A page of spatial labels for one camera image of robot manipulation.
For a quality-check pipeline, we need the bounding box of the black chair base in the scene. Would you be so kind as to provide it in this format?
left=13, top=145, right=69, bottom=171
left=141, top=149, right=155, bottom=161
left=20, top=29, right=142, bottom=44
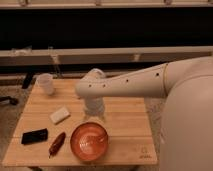
left=0, top=96, right=19, bottom=105

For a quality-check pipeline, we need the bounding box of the white rectangular sponge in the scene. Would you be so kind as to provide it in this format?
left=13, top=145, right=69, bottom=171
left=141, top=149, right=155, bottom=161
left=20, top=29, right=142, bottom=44
left=50, top=107, right=70, bottom=124

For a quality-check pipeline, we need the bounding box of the wooden table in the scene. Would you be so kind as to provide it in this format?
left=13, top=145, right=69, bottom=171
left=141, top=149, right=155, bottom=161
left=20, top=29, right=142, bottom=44
left=3, top=79, right=157, bottom=167

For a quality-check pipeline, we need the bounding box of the clear plastic cup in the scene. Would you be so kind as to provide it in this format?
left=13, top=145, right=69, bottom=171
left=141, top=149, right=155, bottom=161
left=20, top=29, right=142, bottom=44
left=36, top=73, right=54, bottom=95

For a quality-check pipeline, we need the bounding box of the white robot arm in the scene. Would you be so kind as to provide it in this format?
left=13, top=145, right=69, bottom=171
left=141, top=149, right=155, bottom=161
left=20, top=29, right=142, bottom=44
left=75, top=56, right=213, bottom=171

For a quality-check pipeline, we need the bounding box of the orange ceramic bowl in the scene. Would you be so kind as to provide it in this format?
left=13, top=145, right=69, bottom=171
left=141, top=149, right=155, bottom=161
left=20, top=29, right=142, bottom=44
left=70, top=122, right=108, bottom=162

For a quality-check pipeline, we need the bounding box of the black rectangular phone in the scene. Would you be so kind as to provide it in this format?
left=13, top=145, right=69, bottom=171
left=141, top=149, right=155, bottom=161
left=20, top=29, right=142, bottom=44
left=21, top=129, right=48, bottom=145

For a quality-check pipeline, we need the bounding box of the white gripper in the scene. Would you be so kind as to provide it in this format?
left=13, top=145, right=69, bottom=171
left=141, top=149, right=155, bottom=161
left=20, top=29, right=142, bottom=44
left=82, top=98, right=106, bottom=123

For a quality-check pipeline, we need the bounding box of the dark red snack packet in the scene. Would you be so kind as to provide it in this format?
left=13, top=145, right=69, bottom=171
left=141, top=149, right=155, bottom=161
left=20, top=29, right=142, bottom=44
left=49, top=132, right=66, bottom=157

